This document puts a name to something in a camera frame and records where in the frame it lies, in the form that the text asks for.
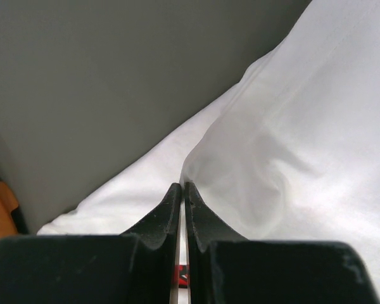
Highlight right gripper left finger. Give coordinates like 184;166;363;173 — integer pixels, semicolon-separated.
0;183;181;303

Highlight orange plastic basket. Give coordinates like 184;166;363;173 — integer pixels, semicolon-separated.
0;182;19;239

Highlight white t-shirt red print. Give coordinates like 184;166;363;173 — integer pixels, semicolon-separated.
39;1;380;297

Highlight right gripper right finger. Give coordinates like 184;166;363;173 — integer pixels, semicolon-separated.
184;182;379;303

